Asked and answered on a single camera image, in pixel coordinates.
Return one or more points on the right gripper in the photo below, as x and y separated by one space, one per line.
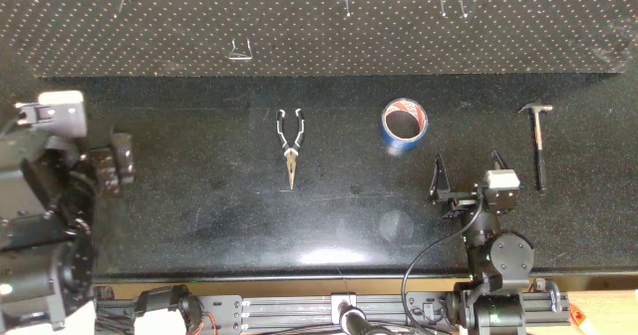
453 198

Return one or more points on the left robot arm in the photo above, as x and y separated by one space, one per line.
30 215

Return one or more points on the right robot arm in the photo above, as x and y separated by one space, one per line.
511 260

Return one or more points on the black pegboard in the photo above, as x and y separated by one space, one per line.
319 26

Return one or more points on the hammer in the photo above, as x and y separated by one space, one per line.
538 140

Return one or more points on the roll of blue tape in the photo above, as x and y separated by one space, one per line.
394 138

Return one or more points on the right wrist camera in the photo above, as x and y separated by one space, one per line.
501 179

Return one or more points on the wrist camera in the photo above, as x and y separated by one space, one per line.
501 179
65 115

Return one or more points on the mounting rail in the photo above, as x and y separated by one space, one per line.
289 310

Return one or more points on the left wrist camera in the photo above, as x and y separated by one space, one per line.
65 115

